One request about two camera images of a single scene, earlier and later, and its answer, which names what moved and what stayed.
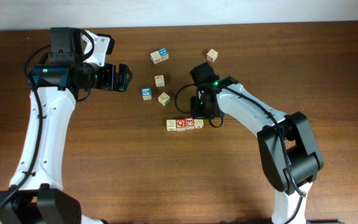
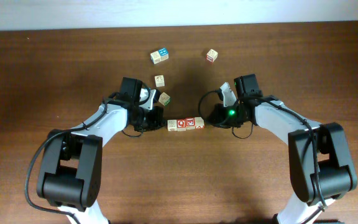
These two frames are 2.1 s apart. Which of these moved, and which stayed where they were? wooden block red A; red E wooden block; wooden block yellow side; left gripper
Moved: left gripper
Stayed: wooden block red A; red E wooden block; wooden block yellow side
